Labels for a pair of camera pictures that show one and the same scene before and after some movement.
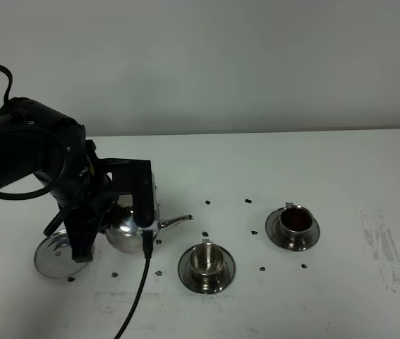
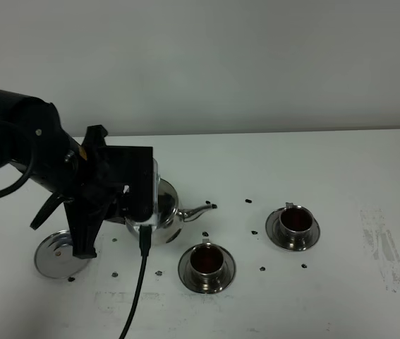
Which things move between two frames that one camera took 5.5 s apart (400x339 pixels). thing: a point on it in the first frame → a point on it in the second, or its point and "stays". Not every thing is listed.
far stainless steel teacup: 295,223 stays
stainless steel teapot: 123,232 → 169,219
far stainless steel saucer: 273,229 stays
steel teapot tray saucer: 53,257 stays
